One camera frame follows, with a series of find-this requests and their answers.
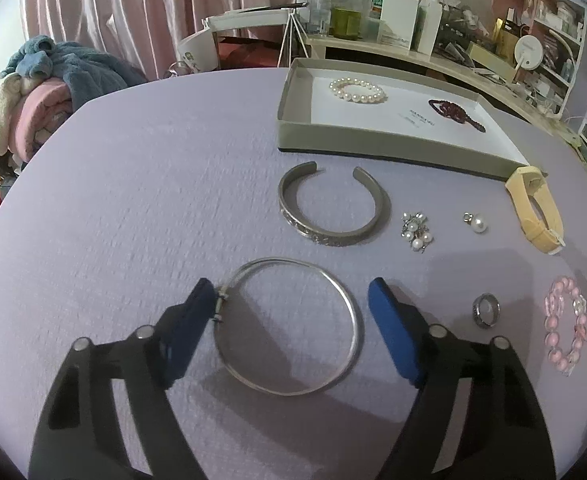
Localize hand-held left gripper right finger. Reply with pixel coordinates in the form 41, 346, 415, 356
367, 277, 557, 480

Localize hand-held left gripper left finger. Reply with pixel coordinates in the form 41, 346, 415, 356
28, 278, 220, 480

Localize thin silver bangle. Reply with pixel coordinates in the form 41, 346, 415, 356
214, 257, 364, 397

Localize wide silver cuff bracelet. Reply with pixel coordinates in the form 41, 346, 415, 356
278, 161, 391, 247

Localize single pearl earring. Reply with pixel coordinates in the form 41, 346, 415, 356
462, 212, 489, 235

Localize pink bead bracelet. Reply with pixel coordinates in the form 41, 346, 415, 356
544, 275, 587, 377

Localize grey cardboard box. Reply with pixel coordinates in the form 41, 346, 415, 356
276, 57, 549, 181

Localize pearl cluster earrings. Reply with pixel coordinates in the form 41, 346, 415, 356
401, 211, 434, 253

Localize lavender tablecloth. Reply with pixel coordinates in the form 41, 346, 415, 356
0, 65, 587, 480

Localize pink blanket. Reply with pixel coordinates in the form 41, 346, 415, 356
14, 80, 74, 161

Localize blue fleece blanket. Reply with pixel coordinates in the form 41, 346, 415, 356
6, 35, 147, 111

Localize white printed tub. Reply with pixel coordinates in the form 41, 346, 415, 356
176, 27, 219, 73

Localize cream cloth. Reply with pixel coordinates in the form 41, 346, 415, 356
0, 75, 24, 156

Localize round white desk clock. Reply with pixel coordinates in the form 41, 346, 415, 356
514, 35, 541, 70

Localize white card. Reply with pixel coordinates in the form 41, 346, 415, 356
378, 0, 419, 51

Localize green glass jar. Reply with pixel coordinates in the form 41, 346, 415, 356
331, 7, 361, 40

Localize white pump bottle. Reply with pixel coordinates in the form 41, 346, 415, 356
413, 0, 444, 56

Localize small white shelf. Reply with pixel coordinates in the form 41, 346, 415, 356
204, 9, 299, 36

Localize pink curtain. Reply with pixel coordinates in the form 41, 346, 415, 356
21, 0, 299, 81

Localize clear plastic bottle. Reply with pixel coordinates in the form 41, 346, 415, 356
308, 0, 331, 36

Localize black long tool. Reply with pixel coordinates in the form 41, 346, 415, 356
244, 2, 309, 14

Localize white shelf unit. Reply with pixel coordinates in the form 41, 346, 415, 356
493, 0, 587, 116

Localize silver ring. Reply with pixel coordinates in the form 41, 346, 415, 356
472, 292, 501, 330

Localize dark red bead bracelet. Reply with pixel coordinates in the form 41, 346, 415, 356
427, 98, 487, 134

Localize white pearl bracelet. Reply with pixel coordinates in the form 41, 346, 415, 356
329, 77, 388, 105

